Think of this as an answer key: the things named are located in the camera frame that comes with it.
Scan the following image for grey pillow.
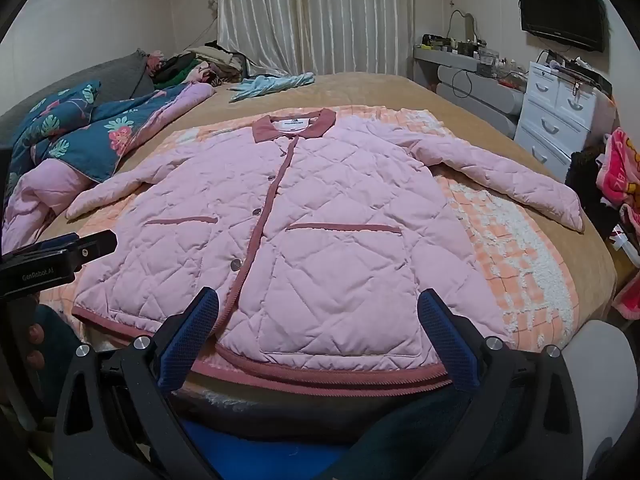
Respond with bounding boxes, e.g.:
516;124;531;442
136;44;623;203
0;50;156;116

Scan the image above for blue floral quilt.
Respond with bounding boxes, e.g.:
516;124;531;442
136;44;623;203
2;80;216;261

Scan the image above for arched mirror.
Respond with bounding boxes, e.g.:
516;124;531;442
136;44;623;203
447;9;476;43

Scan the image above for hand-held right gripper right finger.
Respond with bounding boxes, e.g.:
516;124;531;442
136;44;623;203
417;287;587;480

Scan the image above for person's left hand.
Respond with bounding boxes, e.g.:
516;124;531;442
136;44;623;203
20;300;51;376

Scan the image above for grey dressing table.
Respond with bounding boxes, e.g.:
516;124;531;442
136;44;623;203
414;45;526;138

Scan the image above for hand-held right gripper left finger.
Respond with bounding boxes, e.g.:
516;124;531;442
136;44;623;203
52;287;223;480

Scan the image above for white round object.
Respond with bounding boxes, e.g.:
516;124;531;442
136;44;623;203
562;320;640;480

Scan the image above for black long bar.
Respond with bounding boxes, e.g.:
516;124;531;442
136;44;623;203
537;50;613;96

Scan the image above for orange checked blanket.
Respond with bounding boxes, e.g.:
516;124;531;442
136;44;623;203
37;105;576;361

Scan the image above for black fuzzy cloth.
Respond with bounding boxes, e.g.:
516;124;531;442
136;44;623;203
565;145;621;241

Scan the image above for white striped curtain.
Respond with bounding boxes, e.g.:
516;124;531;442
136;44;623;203
217;0;416;78

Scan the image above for blue cloth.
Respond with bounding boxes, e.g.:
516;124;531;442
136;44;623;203
180;417;351;480

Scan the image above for light blue garment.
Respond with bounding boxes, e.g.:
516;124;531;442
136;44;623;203
229;72;316;103

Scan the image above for clutter of small table things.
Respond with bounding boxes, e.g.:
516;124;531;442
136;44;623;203
422;34;526;86

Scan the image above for white drawer cabinet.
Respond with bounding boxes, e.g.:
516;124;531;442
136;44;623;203
515;60;601;168

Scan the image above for pile of mixed clothes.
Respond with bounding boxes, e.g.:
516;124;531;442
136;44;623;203
145;42;251;88

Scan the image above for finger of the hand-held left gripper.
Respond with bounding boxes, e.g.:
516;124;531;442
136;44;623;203
0;230;119;267

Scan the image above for pink printed towel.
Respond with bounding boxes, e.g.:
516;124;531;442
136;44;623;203
597;127;640;201

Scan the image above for pink quilted jacket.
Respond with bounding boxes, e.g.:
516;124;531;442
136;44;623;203
65;107;586;396

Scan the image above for bed with tan sheet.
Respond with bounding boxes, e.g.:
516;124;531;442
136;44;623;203
0;72;618;411

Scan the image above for black wall television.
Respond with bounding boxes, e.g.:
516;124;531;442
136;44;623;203
517;0;606;53

